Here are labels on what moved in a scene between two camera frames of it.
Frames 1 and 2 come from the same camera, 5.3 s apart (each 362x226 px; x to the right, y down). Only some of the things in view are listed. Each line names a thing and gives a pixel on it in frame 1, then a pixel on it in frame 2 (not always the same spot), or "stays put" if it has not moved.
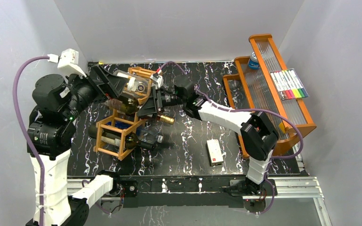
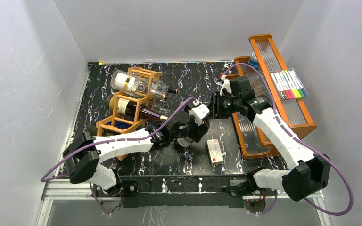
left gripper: (108, 82) -> (195, 134)
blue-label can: (253, 63) stays put
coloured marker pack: (288, 84) stays put
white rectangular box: (214, 152) stays put
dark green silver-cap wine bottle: (121, 106) -> (181, 143)
